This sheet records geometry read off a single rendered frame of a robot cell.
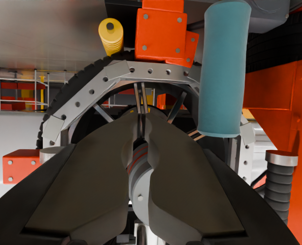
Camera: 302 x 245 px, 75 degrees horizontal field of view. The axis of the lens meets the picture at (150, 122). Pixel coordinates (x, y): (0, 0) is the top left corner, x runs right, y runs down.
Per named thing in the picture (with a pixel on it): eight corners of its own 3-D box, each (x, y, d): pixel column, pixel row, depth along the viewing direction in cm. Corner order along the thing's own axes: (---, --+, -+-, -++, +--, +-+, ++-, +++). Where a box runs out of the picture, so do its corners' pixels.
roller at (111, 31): (108, 48, 72) (108, 64, 73) (97, 11, 43) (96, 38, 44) (124, 49, 73) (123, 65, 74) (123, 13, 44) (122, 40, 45)
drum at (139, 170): (127, 138, 55) (126, 186, 57) (129, 160, 34) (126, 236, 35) (176, 139, 57) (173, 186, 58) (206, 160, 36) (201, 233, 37)
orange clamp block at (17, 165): (54, 148, 54) (18, 148, 53) (42, 156, 46) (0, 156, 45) (54, 173, 55) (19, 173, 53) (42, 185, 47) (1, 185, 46)
